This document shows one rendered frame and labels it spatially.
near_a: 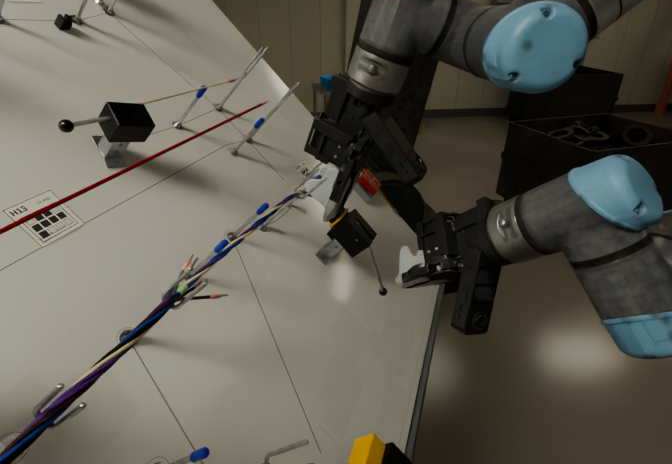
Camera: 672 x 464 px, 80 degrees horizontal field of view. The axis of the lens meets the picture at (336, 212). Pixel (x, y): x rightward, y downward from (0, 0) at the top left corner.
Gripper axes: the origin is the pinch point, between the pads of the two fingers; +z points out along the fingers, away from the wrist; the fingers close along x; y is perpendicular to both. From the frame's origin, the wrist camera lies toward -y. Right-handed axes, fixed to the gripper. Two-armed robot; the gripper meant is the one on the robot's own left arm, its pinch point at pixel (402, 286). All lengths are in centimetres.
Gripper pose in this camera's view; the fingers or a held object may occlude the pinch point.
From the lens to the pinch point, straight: 66.0
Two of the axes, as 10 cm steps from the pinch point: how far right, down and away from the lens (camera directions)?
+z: -5.1, 3.5, 7.9
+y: -0.6, -9.2, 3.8
